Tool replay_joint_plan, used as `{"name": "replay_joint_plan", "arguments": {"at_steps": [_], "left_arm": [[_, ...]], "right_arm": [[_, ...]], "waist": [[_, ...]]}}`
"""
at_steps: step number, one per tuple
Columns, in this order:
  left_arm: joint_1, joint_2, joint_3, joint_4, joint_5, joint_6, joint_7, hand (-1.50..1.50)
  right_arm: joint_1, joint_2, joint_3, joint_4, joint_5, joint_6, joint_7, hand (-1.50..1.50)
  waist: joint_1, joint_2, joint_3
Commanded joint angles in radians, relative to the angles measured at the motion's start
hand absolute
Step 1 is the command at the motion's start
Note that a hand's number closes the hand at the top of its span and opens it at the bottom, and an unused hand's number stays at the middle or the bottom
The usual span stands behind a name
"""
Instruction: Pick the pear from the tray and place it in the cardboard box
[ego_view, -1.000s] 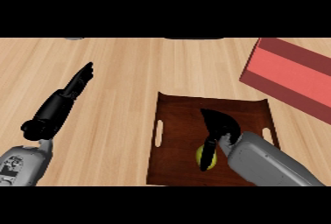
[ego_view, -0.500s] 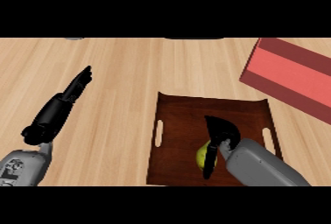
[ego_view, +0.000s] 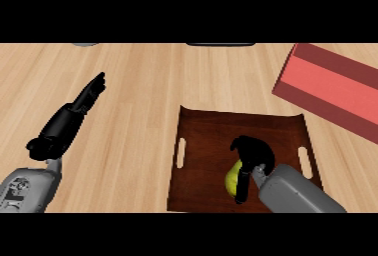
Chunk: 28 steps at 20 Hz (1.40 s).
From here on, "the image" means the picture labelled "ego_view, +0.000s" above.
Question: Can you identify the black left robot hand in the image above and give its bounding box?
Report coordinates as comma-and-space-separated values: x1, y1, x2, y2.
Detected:
25, 71, 108, 162

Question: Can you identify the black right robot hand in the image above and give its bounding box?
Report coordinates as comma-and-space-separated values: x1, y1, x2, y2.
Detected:
229, 134, 278, 205

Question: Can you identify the green pear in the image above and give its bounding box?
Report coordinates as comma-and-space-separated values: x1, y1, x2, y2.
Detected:
225, 159, 244, 199

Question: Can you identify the dark brown wooden tray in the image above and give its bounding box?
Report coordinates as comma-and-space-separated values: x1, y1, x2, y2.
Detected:
165, 105, 325, 214

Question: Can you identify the red cardboard box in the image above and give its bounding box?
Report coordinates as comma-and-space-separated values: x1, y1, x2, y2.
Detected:
270, 43, 378, 145

